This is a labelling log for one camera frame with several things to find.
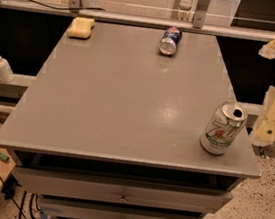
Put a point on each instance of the white green 7up can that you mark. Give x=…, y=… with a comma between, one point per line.
x=224, y=126

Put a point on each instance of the blue pepsi can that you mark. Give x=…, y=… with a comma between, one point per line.
x=170, y=40

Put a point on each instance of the yellow sponge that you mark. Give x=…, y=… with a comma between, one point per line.
x=80, y=28

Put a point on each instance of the top grey drawer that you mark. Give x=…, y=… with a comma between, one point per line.
x=126, y=192

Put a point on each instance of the grey drawer cabinet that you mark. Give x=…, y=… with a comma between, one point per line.
x=113, y=106

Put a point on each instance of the middle grey drawer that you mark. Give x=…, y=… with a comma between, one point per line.
x=83, y=210

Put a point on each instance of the white pump soap bottle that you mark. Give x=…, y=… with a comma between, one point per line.
x=6, y=74

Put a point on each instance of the right metal bracket post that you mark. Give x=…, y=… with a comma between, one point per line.
x=200, y=13

